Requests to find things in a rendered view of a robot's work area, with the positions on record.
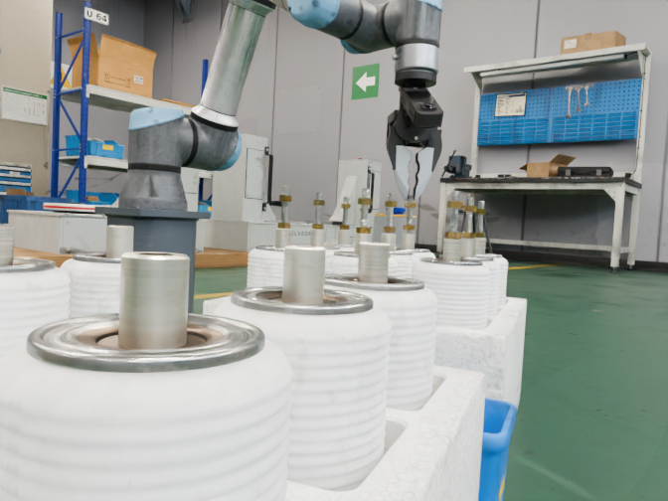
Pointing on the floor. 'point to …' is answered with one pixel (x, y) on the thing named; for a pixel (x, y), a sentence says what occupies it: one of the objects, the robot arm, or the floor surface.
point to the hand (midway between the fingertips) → (412, 192)
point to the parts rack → (86, 93)
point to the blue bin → (495, 447)
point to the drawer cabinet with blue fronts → (15, 177)
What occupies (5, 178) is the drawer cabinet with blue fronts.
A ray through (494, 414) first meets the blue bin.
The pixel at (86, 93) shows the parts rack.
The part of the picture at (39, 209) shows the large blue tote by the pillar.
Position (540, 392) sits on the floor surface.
